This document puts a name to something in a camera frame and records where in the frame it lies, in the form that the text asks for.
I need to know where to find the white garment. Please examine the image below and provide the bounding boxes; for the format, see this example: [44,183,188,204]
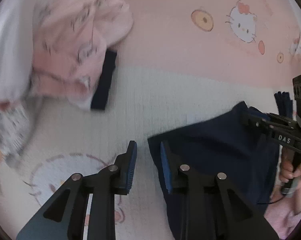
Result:
[0,0,39,102]

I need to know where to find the person's right hand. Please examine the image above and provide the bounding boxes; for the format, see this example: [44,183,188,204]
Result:
[279,152,301,188]

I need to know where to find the navy white-striped pants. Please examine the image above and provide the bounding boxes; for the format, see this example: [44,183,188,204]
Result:
[147,101,281,240]

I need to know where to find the sofa with pink cartoon cover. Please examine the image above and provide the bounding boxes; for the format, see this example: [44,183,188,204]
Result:
[0,0,301,240]

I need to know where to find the pink printed garment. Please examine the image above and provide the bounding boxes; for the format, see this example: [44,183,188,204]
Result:
[30,0,134,111]

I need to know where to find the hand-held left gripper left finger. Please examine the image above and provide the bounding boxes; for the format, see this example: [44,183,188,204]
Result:
[16,140,137,240]

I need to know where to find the grey printed cloth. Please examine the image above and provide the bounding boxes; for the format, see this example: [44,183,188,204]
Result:
[0,104,32,167]

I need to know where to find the folded dark garment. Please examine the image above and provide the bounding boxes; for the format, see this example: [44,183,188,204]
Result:
[274,91,295,120]

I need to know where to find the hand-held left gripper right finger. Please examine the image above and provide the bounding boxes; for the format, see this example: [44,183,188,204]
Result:
[160,141,278,240]

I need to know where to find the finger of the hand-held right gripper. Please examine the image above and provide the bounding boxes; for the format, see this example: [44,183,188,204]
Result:
[267,112,297,128]
[241,110,275,137]

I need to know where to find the thin black cable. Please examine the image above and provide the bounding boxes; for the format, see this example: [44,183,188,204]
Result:
[257,194,285,205]

